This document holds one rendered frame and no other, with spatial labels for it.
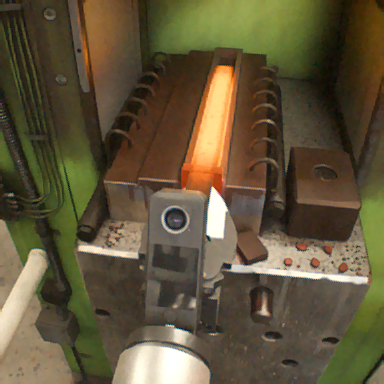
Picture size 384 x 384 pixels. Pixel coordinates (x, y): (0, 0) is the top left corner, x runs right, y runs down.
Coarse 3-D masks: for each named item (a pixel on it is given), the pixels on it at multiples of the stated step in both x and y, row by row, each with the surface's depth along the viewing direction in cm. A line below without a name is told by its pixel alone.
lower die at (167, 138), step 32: (192, 64) 76; (256, 64) 75; (160, 96) 68; (192, 96) 66; (160, 128) 58; (192, 128) 58; (256, 128) 58; (128, 160) 54; (160, 160) 53; (224, 160) 51; (128, 192) 52; (224, 192) 50; (256, 192) 49; (256, 224) 52
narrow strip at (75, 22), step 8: (72, 0) 50; (72, 8) 51; (72, 16) 51; (72, 24) 52; (80, 24) 52; (72, 32) 53; (80, 32) 53; (80, 40) 53; (80, 48) 54; (80, 56) 55; (80, 64) 56; (80, 72) 57; (80, 80) 58; (88, 88) 58
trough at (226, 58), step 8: (224, 56) 79; (232, 56) 79; (216, 64) 74; (224, 64) 77; (232, 64) 77; (232, 72) 74; (232, 80) 69; (208, 96) 64; (200, 128) 57; (224, 128) 59; (192, 160) 51
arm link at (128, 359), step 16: (128, 352) 30; (144, 352) 29; (160, 352) 29; (176, 352) 29; (192, 352) 31; (128, 368) 29; (144, 368) 28; (160, 368) 28; (176, 368) 28; (192, 368) 29; (208, 368) 31
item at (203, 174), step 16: (224, 80) 66; (224, 96) 62; (208, 112) 58; (224, 112) 58; (208, 128) 55; (208, 144) 52; (208, 160) 49; (192, 176) 46; (208, 176) 46; (208, 192) 44
